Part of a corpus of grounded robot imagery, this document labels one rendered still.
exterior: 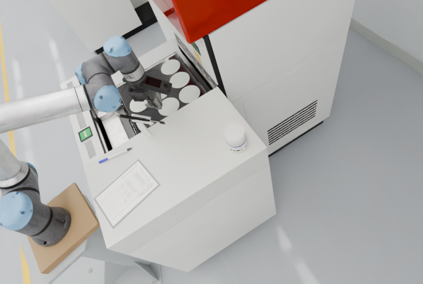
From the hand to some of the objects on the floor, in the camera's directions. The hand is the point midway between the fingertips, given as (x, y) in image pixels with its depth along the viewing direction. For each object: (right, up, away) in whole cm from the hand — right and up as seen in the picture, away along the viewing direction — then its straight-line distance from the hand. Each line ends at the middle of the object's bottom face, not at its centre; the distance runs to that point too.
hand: (161, 106), depth 116 cm
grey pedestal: (-31, -100, +64) cm, 122 cm away
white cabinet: (+12, -50, +84) cm, 98 cm away
